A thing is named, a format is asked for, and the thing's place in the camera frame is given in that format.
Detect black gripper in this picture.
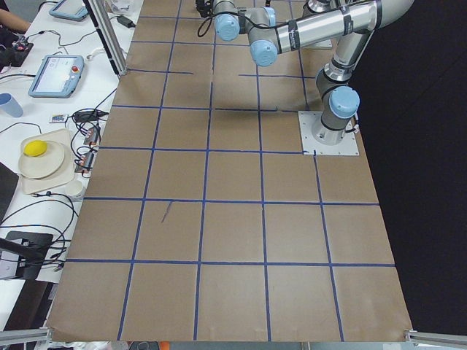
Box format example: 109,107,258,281
195,0,213,18

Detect light blue cup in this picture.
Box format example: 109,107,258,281
0,93,23,117

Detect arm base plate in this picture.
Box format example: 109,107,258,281
298,111,360,157

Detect beige square tray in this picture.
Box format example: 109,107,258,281
18,128,74,195

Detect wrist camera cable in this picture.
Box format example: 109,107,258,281
198,16,216,38

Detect black camera stand base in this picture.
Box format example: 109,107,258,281
1,230,53,280

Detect yellow sponge ball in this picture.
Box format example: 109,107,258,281
23,140,47,158

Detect aluminium frame post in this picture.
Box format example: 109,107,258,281
83,0,127,77

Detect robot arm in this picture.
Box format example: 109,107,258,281
196,0,413,146
302,0,347,18

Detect black power adapter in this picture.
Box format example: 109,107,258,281
116,15,136,28

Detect white paper cup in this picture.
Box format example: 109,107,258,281
65,180,86,201

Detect beige round plate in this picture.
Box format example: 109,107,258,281
18,141,65,179

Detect blue teach pendant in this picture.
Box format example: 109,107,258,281
28,55,85,98
49,0,88,21

